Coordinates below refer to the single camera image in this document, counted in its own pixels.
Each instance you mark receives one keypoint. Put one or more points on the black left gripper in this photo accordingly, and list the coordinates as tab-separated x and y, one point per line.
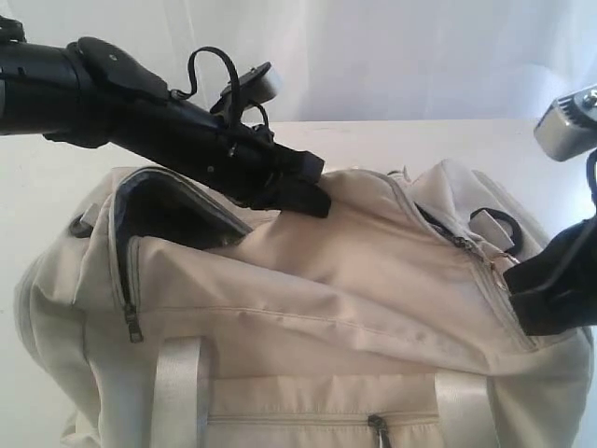
250	168

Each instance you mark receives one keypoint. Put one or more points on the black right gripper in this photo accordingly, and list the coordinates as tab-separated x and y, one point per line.
571	266

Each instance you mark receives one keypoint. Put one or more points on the beige duffel bag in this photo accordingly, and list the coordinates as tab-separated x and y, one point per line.
172	318

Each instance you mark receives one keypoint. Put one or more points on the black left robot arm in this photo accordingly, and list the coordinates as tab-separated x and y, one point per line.
92	93

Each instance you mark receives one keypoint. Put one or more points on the white backdrop curtain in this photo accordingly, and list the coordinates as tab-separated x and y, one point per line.
354	60

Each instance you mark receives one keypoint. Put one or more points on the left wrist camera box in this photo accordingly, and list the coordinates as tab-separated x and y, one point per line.
258	86

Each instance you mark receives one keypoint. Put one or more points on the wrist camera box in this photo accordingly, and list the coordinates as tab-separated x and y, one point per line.
568	127
258	86

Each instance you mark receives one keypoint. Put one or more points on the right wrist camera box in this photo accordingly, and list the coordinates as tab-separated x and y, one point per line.
568	127

